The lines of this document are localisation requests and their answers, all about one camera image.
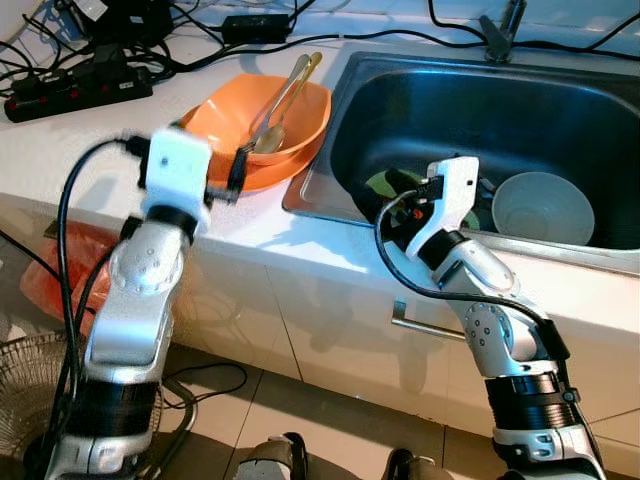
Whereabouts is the white kitchen cabinet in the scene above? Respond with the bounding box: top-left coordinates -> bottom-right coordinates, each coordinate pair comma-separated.
0,195 -> 640,476

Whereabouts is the gold metal fork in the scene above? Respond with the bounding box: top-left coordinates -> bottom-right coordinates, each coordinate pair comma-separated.
238,52 -> 311,151

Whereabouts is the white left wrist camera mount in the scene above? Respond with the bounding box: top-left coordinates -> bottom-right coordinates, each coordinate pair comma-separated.
140,127 -> 214,216

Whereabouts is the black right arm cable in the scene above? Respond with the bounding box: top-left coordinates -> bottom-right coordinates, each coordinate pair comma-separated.
373,190 -> 601,471

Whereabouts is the orange plastic bowl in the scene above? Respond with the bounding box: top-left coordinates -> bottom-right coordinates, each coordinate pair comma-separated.
178,72 -> 333,169

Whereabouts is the black power strip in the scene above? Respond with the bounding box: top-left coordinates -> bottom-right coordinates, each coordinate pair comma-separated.
3,62 -> 156,124

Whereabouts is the robot right leg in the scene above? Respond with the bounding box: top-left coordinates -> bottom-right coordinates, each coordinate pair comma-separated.
385,447 -> 456,480

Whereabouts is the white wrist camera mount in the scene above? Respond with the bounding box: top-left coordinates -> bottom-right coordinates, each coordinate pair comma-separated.
140,127 -> 214,216
403,155 -> 483,258

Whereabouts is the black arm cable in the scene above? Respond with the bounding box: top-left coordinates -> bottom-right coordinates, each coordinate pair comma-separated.
45,135 -> 151,451
373,190 -> 601,471

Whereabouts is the orange plastic plate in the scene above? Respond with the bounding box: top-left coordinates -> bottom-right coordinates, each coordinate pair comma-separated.
195,130 -> 326,196

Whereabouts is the standing fan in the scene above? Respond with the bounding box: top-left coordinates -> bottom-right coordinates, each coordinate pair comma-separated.
0,330 -> 196,480

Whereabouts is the chrome sink faucet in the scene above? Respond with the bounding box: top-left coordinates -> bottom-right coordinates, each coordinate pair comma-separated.
478,0 -> 528,63

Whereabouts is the white bowl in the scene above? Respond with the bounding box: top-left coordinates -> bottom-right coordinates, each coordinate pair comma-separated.
490,172 -> 597,247

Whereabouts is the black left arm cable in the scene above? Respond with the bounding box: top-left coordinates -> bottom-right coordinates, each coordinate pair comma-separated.
45,135 -> 151,451

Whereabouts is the steel drawer handle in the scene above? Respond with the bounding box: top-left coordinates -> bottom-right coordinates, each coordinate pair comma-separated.
390,300 -> 471,343

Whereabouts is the robot leg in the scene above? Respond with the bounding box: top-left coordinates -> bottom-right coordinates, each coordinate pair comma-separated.
230,432 -> 311,480
385,447 -> 456,480

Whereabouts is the black power adapter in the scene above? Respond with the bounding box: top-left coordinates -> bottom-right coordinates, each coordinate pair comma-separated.
220,13 -> 293,44

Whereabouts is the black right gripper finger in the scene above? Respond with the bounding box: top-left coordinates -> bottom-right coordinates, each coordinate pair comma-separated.
383,168 -> 426,199

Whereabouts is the robot left leg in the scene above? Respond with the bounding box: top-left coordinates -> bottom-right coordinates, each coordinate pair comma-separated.
230,432 -> 311,480

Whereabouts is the black charger block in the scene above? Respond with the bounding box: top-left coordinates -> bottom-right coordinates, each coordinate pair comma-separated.
60,0 -> 176,46

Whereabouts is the gold metal spoon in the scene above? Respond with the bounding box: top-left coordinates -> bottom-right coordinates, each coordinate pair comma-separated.
250,55 -> 323,156

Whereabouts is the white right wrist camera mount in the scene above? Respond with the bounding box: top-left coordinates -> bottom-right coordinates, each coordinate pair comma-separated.
403,155 -> 483,258

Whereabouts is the red plastic bag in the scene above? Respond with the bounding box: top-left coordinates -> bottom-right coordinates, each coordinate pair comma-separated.
18,218 -> 129,323

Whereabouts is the stainless steel sink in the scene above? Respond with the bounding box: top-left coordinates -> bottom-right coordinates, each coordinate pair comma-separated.
283,50 -> 640,276

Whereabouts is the black power cable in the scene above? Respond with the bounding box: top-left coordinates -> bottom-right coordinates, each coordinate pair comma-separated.
288,25 -> 640,59

